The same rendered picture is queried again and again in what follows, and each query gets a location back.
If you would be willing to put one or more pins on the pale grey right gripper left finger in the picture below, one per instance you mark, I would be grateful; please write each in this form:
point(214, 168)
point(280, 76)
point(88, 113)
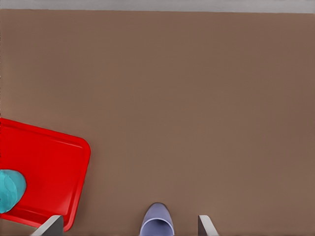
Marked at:
point(53, 227)

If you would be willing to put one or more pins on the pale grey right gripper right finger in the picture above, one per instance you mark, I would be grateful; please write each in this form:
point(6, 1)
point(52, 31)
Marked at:
point(205, 226)

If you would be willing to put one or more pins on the lavender blue cup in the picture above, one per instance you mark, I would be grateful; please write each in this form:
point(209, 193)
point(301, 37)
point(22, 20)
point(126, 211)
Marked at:
point(157, 221)

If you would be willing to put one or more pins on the teal bowl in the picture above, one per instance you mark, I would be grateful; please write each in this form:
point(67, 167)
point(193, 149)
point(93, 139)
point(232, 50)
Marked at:
point(9, 189)

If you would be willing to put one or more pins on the red plastic tray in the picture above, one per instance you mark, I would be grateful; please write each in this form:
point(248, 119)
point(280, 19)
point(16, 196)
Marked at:
point(49, 169)

